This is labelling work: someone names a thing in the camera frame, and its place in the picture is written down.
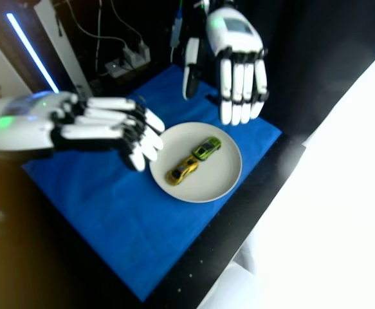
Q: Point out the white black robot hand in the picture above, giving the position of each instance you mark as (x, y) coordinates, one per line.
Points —
(232, 35)
(23, 128)

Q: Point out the green toy car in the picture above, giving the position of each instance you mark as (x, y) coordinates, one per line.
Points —
(206, 148)

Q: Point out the yellow toy car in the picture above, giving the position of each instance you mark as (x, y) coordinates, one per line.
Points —
(182, 170)

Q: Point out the white round plate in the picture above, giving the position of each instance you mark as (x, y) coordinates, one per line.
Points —
(213, 180)

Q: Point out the blue-white light strip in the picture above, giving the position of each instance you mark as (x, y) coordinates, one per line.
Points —
(29, 48)

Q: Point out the white upright board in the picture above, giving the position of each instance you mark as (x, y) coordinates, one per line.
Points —
(61, 54)

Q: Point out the white power strip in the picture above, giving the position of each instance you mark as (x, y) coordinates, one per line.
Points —
(132, 58)

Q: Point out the blue table cloth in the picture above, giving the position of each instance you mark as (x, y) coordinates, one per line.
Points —
(116, 212)

